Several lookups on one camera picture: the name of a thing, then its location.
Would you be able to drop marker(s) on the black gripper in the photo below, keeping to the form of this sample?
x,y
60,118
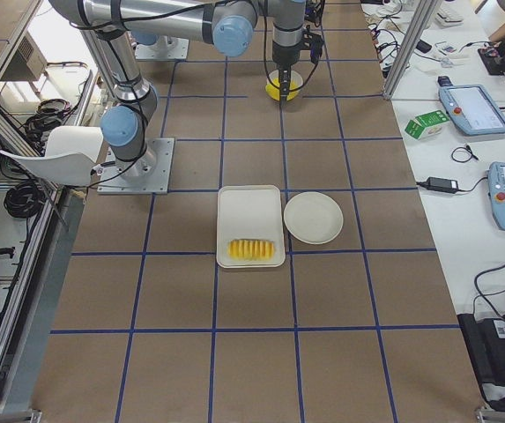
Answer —
x,y
283,56

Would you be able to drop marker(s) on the white ceramic bowl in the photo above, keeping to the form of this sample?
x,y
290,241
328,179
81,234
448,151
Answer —
x,y
294,73

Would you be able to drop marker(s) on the yellow lemon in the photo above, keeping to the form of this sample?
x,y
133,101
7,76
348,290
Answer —
x,y
272,88

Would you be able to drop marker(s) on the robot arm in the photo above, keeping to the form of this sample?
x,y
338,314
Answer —
x,y
228,26

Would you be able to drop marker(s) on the white rectangular tray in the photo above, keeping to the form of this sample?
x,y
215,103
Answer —
x,y
249,212

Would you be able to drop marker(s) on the white round plate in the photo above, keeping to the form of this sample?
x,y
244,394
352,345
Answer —
x,y
313,218

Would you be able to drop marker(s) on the green white box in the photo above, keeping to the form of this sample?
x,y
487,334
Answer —
x,y
426,125

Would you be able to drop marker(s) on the sliced yellow fruit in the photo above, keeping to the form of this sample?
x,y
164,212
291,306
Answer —
x,y
251,249

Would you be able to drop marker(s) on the far teach pendant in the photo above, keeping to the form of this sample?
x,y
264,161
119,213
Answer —
x,y
472,109

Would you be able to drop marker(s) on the black power adapter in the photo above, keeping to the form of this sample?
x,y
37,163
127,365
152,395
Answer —
x,y
442,185

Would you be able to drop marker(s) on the white chair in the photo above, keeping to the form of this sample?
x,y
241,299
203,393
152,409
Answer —
x,y
70,155

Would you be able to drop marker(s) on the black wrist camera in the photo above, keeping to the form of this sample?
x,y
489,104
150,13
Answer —
x,y
313,43

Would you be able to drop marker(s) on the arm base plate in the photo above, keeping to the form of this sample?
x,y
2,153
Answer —
x,y
164,49
150,174

